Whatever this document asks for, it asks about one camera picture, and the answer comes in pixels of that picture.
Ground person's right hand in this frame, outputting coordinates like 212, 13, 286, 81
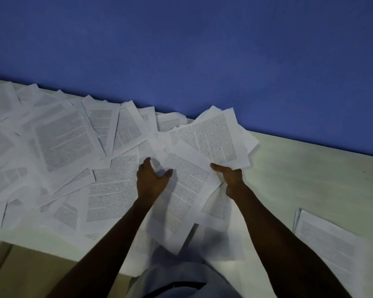
210, 163, 252, 201

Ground person's left hand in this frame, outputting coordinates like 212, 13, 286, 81
136, 157, 174, 202

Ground printed paper bundle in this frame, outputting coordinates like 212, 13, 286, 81
146, 105, 260, 257

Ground spread of printed papers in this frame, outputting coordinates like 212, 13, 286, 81
0, 80, 246, 276

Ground neat stack of printed sheets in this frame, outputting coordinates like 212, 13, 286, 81
292, 209, 369, 298

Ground person's left forearm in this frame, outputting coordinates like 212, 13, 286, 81
46, 195, 159, 298

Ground person's right forearm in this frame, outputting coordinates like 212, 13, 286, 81
235, 187, 345, 298

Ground white shirt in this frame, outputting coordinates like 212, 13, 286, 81
127, 248, 243, 298

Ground black strap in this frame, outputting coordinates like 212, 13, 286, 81
143, 281, 207, 298

